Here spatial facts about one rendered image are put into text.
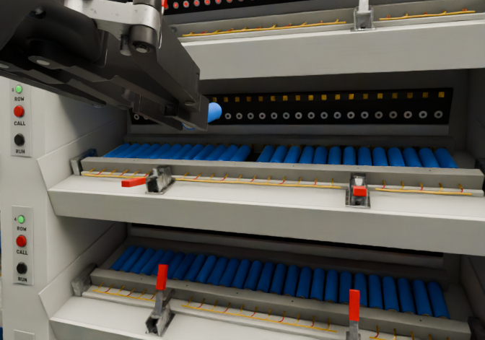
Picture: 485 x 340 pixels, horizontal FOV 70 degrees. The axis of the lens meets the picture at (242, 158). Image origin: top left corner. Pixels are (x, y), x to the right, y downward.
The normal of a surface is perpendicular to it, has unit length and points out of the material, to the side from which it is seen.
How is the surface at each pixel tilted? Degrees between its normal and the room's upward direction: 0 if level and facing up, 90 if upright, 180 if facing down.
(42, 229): 90
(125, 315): 21
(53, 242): 90
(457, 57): 111
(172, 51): 92
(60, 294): 90
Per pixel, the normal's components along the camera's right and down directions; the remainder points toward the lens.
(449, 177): -0.28, 0.40
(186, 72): 0.99, 0.05
